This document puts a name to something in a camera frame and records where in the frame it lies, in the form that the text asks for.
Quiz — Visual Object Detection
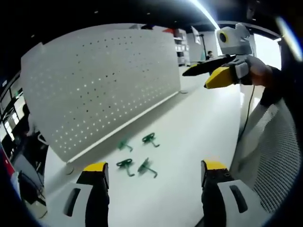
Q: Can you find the ceiling light strip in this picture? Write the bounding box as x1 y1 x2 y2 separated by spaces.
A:
190 0 221 30

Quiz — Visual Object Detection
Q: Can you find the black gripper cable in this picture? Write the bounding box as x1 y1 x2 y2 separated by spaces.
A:
243 84 256 137

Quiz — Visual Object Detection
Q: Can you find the white storage shelf rack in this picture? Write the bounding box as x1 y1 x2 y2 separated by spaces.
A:
173 28 191 68

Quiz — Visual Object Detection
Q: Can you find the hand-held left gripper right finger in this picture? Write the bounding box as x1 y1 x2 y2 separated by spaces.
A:
200 159 271 227

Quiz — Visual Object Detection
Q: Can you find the person's right hand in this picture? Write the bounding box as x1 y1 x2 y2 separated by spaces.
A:
246 56 273 87

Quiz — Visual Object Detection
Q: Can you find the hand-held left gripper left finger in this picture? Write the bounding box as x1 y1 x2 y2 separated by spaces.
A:
47 162 110 227

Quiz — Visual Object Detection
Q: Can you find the grey perforated mesh panel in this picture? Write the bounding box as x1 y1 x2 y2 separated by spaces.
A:
230 98 297 214

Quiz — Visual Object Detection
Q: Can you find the green hook assembly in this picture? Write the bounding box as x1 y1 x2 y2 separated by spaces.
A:
116 158 135 177
142 133 160 148
117 140 134 153
137 157 158 178

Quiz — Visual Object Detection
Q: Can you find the white perforated mounting plate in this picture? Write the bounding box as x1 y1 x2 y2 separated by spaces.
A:
20 28 189 175

